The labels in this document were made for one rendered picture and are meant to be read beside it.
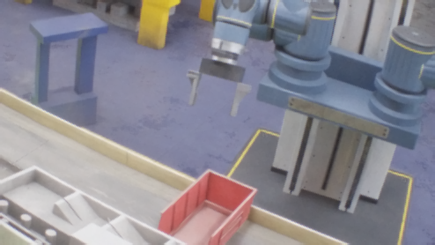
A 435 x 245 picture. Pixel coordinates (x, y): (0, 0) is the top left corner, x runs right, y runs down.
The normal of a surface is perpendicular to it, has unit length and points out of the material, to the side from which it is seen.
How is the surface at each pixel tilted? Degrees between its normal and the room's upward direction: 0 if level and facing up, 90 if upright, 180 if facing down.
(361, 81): 90
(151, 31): 90
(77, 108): 90
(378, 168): 90
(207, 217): 0
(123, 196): 0
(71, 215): 32
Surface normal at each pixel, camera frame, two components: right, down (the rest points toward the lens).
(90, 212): 0.63, -0.61
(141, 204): 0.15, -0.86
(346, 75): -0.36, 0.41
